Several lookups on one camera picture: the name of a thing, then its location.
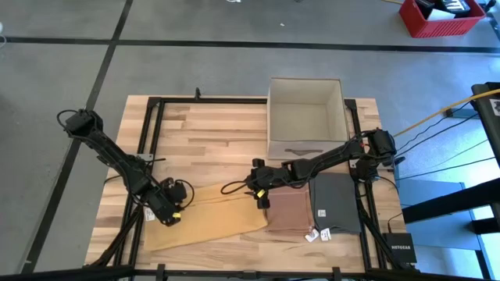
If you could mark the yellow towel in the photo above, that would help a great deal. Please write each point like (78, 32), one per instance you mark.
(211, 222)

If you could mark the black aluminium table frame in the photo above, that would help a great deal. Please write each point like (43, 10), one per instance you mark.
(250, 100)

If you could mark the black device with white keys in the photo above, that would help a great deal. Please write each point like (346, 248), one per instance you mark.
(455, 5)

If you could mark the pink checked towel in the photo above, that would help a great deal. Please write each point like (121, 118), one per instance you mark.
(291, 210)

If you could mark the black equipment stand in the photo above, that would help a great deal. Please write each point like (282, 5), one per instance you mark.
(488, 125)

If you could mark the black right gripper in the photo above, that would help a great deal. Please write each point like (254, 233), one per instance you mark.
(271, 177)

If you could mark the red plastic crate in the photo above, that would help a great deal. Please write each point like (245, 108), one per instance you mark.
(437, 28)

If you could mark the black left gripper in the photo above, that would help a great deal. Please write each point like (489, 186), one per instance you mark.
(166, 208)

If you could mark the small white tag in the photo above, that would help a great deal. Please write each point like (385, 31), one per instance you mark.
(149, 214)

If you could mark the black metal beam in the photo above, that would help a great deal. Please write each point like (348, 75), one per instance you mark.
(449, 201)

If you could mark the black box-shaped device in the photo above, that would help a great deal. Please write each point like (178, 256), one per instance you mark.
(425, 7)

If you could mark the grey waffle towel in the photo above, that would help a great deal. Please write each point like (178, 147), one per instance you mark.
(336, 199)

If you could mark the beige fabric storage box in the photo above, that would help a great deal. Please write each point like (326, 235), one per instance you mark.
(306, 117)

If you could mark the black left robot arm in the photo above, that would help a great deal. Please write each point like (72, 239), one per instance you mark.
(113, 156)

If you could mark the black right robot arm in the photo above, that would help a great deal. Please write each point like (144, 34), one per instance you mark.
(340, 154)

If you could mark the black Netgear switch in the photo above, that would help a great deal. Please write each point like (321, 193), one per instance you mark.
(400, 247)

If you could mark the small black table clamp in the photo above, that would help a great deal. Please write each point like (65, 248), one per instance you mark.
(197, 93)

